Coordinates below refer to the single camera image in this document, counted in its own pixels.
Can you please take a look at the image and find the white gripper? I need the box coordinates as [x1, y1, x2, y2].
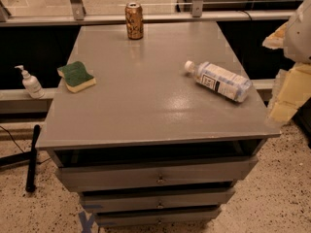
[262, 0, 311, 123]

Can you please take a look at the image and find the blue clear plastic bottle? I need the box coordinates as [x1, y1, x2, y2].
[184, 61, 253, 103]

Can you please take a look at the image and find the orange soda can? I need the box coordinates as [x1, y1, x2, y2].
[124, 2, 144, 40]

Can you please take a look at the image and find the white pump dispenser bottle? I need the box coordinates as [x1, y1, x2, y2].
[16, 65, 45, 99]

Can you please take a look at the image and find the grey drawer cabinet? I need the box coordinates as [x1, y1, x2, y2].
[37, 22, 278, 227]

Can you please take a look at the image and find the green yellow sponge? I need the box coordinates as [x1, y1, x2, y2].
[57, 61, 96, 93]

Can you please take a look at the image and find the blue tape cross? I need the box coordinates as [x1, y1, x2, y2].
[78, 209, 105, 233]

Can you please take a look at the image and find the black stand leg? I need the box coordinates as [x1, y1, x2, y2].
[0, 125, 41, 193]

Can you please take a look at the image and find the metal railing frame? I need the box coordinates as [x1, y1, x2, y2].
[0, 0, 304, 26]

